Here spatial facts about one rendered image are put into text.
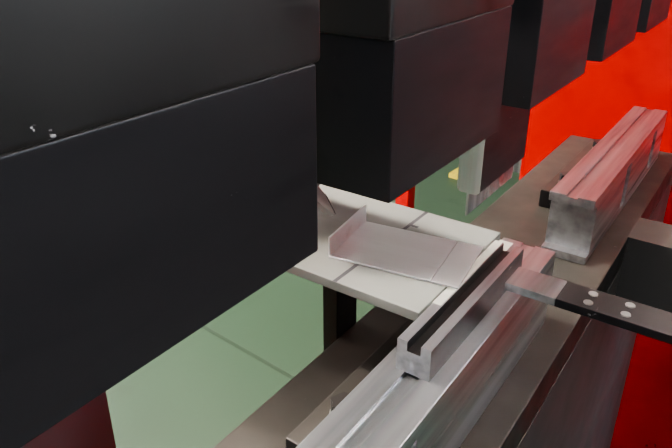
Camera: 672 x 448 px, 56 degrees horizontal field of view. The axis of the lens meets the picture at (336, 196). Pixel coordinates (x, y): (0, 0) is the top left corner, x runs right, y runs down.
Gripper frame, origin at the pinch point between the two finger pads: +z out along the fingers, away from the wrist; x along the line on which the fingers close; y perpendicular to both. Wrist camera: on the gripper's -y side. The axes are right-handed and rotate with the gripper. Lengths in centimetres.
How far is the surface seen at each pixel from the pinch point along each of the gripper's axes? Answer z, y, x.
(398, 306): 10.4, 4.9, -8.3
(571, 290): 18.1, 15.1, 0.3
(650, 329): 22.3, 20.0, -2.6
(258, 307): 24, -135, 106
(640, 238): 31, 11, 40
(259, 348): 33, -124, 87
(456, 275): 12.1, 7.3, -1.5
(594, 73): 12, 8, 86
